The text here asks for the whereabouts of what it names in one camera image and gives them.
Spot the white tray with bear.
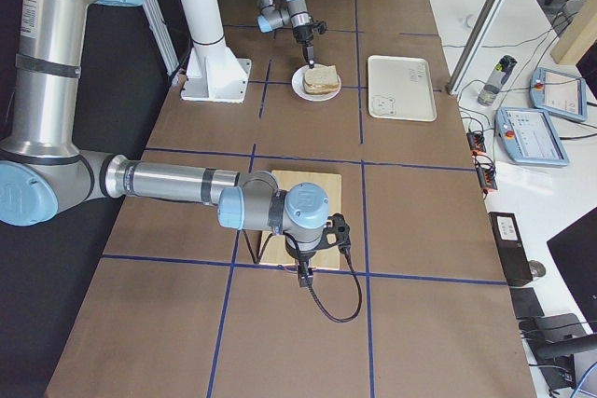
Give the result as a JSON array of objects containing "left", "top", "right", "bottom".
[{"left": 368, "top": 55, "right": 437, "bottom": 122}]

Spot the wooden cutting board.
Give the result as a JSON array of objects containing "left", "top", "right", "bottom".
[{"left": 260, "top": 170, "right": 341, "bottom": 270}]

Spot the far teach pendant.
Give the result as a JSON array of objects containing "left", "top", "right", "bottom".
[{"left": 529, "top": 67, "right": 588, "bottom": 122}]

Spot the orange black connector lower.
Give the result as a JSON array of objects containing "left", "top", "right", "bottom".
[{"left": 474, "top": 160, "right": 498, "bottom": 194}]

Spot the black power supply box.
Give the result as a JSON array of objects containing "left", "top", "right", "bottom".
[{"left": 488, "top": 212, "right": 533, "bottom": 287}]

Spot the orange black connector upper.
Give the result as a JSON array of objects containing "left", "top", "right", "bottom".
[{"left": 466, "top": 130, "right": 486, "bottom": 156}]

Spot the wooden block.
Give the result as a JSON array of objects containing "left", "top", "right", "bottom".
[{"left": 550, "top": 0, "right": 597, "bottom": 65}]

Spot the aluminium side rail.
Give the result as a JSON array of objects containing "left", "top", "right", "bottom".
[{"left": 143, "top": 0, "right": 178, "bottom": 75}]

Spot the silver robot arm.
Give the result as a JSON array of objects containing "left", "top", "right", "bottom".
[
  {"left": 1, "top": 0, "right": 332, "bottom": 286},
  {"left": 257, "top": 0, "right": 320, "bottom": 69}
]

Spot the black monitor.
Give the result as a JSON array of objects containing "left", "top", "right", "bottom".
[{"left": 548, "top": 210, "right": 596, "bottom": 330}]

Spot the aluminium frame post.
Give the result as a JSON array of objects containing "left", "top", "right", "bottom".
[{"left": 447, "top": 0, "right": 505, "bottom": 95}]

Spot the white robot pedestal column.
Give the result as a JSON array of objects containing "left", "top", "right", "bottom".
[{"left": 181, "top": 0, "right": 252, "bottom": 103}]

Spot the near teach pendant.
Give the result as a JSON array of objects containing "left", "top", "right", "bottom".
[{"left": 494, "top": 107, "right": 570, "bottom": 167}]

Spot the teach pendant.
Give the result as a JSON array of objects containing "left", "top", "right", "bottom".
[
  {"left": 494, "top": 107, "right": 570, "bottom": 167},
  {"left": 529, "top": 67, "right": 588, "bottom": 122}
]

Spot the clear water bottle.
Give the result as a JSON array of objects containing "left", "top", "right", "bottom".
[{"left": 477, "top": 55, "right": 517, "bottom": 106}]

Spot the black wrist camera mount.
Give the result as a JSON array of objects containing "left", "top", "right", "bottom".
[{"left": 321, "top": 213, "right": 352, "bottom": 254}]

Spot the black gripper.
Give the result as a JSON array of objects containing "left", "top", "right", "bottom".
[
  {"left": 297, "top": 252, "right": 312, "bottom": 287},
  {"left": 293, "top": 23, "right": 315, "bottom": 67}
]

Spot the orange black connector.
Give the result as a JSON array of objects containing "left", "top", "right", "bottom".
[
  {"left": 474, "top": 160, "right": 498, "bottom": 194},
  {"left": 466, "top": 130, "right": 486, "bottom": 156}
]

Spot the toast with fried egg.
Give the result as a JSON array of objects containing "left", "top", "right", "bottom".
[{"left": 303, "top": 82, "right": 340, "bottom": 95}]

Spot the black desk device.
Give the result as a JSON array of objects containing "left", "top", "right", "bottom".
[{"left": 519, "top": 313, "right": 596, "bottom": 391}]

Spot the white round plate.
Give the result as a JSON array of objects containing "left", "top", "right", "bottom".
[{"left": 291, "top": 64, "right": 341, "bottom": 102}]

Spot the black camera cable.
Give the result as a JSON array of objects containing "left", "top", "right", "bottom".
[{"left": 241, "top": 229, "right": 363, "bottom": 323}]

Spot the white bread slice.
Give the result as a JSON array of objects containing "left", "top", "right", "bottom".
[{"left": 303, "top": 65, "right": 340, "bottom": 85}]

